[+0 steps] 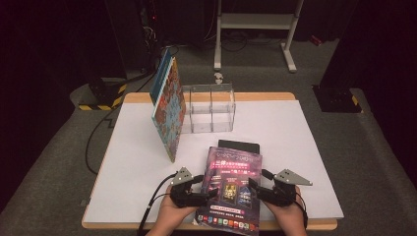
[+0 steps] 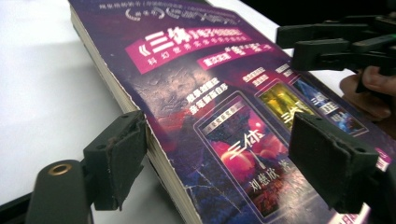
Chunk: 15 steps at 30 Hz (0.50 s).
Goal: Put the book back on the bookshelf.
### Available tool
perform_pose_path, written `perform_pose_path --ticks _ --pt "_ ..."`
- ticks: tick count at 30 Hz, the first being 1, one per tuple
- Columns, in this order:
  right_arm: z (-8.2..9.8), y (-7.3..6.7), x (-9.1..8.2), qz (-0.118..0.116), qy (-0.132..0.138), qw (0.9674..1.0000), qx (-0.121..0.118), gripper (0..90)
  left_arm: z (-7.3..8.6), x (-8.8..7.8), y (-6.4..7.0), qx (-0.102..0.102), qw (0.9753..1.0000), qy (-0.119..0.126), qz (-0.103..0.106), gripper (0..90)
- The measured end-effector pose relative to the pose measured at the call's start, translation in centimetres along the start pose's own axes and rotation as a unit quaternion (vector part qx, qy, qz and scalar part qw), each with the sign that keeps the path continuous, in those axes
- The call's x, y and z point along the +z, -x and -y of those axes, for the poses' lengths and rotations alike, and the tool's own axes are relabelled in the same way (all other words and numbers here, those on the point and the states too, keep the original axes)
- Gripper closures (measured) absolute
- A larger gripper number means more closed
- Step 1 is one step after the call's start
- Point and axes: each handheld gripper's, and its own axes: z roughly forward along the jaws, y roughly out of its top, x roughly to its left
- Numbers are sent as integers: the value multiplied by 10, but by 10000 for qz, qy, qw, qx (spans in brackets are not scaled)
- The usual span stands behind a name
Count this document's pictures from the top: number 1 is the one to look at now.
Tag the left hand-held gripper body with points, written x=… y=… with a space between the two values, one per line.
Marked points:
x=182 y=177

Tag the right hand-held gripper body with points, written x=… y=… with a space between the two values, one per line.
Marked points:
x=290 y=178

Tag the purple softcover book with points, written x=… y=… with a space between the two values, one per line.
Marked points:
x=229 y=164

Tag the black hardcover book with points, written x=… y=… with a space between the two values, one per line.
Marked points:
x=239 y=146

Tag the teal animal picture book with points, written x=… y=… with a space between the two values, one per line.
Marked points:
x=170 y=114

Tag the clear acrylic book rack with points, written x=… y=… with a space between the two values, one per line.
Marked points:
x=216 y=108

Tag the dark blue picture book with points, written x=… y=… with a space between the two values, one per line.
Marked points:
x=159 y=82

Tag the person's right hand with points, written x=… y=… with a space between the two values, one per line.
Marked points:
x=290 y=218

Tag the person's left hand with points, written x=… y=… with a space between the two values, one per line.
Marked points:
x=173 y=216

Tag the wooden table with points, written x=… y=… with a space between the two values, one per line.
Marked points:
x=262 y=96

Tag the black yellow striped stand base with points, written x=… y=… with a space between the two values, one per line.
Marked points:
x=337 y=100
x=105 y=95

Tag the small white plastic object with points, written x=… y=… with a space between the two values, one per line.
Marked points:
x=218 y=77

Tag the small red object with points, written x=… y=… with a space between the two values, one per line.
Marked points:
x=316 y=40

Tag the dark equipment rack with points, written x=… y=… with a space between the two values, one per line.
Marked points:
x=137 y=32

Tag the white metal stand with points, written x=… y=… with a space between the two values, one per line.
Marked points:
x=255 y=20

